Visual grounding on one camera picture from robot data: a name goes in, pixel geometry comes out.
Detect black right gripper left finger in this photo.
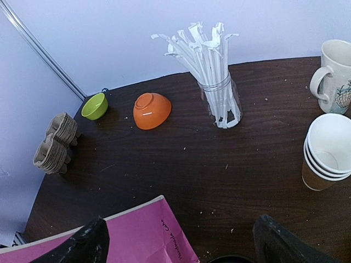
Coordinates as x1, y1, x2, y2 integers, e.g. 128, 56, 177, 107
33, 217, 110, 263

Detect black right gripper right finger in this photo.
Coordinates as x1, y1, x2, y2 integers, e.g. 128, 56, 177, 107
252, 214, 341, 262

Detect paper cakes bag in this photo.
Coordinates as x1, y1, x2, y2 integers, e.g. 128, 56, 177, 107
1, 195, 200, 262

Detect cardboard cup carrier stack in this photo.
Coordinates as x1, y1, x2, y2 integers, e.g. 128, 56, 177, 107
33, 112, 81, 174

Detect stack of brown paper cups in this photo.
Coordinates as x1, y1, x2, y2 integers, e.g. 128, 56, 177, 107
302, 113, 350, 191

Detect green plastic bowl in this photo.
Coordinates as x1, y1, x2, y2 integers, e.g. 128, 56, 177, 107
81, 93, 108, 121

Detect orange plastic bowl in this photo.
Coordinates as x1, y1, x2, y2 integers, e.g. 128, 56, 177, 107
133, 93, 172, 130

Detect white ceramic mug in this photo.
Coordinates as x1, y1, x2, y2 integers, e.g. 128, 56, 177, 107
309, 39, 350, 115

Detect white stirrers in holder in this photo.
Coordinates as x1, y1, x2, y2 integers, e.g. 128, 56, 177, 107
151, 22, 242, 129

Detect left aluminium frame post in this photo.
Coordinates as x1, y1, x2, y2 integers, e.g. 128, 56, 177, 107
1, 0, 87, 101

